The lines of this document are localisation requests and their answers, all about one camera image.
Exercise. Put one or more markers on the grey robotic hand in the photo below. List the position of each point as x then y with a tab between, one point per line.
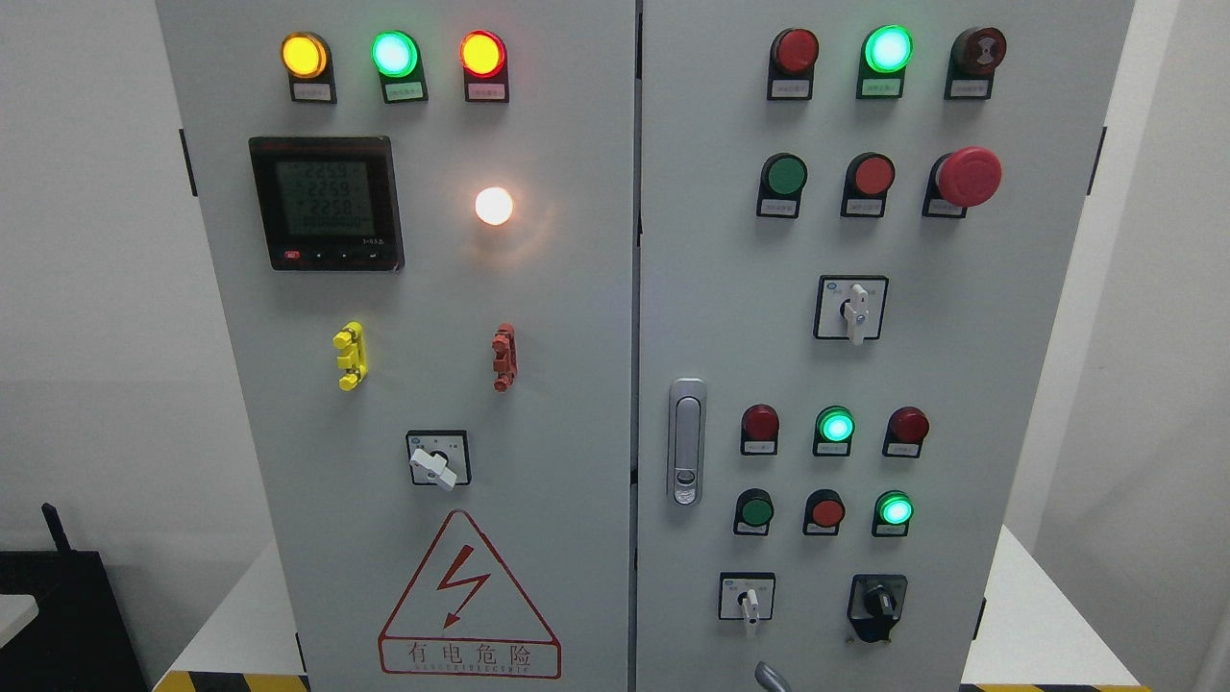
770	679

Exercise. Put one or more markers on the silver door lock handle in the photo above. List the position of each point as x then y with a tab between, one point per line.
686	410

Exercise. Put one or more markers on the grey right cabinet door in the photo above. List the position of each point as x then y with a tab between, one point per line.
729	297

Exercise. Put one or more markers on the grey cabinet door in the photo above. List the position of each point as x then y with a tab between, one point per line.
551	456
729	297

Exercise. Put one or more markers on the grey left cabinet door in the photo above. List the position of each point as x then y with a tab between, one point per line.
551	456

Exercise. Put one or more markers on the green push button lower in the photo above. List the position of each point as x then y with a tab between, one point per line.
754	512

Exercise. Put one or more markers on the green push button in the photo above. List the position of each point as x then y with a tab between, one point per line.
754	512
782	179

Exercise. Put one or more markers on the red push button lower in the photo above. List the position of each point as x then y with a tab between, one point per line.
823	514

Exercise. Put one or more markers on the red push button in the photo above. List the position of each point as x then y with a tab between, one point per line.
823	514
867	180

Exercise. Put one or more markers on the green indicator light lower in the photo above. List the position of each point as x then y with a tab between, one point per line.
892	514

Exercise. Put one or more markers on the green indicator light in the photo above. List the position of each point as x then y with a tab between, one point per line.
892	514
885	54
833	432
400	67

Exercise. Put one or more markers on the dark red indicator middle left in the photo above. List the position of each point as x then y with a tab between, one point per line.
760	430

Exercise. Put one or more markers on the dark red indicator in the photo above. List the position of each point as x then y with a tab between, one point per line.
792	62
760	430
906	431

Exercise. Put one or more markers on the green indicator light middle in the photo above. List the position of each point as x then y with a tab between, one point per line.
833	432

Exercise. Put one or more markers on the dark red indicator middle right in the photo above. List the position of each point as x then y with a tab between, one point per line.
906	431

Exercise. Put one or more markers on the red electric warning sticker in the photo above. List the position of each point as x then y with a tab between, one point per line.
464	614

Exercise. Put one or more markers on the red terminal clip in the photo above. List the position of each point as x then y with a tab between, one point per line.
505	359

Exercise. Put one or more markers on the green push button upper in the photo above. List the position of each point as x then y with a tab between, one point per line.
782	179

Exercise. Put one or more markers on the red push button upper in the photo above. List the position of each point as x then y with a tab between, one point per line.
867	180

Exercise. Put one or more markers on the yellow terminal clip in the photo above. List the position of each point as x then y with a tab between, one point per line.
351	355

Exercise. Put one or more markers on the red emergency stop button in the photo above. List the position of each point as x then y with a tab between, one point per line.
960	180

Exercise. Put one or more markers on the white glowing indicator light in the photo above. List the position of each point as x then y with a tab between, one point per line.
494	205

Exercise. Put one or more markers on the dark red indicator top right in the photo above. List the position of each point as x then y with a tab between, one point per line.
792	62

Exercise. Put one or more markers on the green indicator light top right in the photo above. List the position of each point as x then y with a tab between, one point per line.
885	54

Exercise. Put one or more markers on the black digital power meter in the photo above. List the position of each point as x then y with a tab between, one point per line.
328	203

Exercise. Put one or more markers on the dark red buzzer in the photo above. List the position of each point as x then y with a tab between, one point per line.
973	60

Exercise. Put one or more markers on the red lit indicator light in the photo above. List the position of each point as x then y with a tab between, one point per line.
484	59

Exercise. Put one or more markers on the black box at left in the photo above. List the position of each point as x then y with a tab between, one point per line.
78	641

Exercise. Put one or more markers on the green indicator light top left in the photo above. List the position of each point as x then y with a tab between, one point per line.
400	67

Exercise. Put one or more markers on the yellow indicator light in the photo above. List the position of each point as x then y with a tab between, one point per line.
307	59

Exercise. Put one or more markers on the lower white rotary switch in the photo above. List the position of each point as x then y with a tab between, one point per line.
747	597

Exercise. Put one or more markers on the black knob selector switch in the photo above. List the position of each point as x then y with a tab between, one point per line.
876	605

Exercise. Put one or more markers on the upper right rotary switch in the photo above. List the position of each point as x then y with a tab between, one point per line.
850	308

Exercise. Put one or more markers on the left door rotary switch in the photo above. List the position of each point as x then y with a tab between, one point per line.
439	458

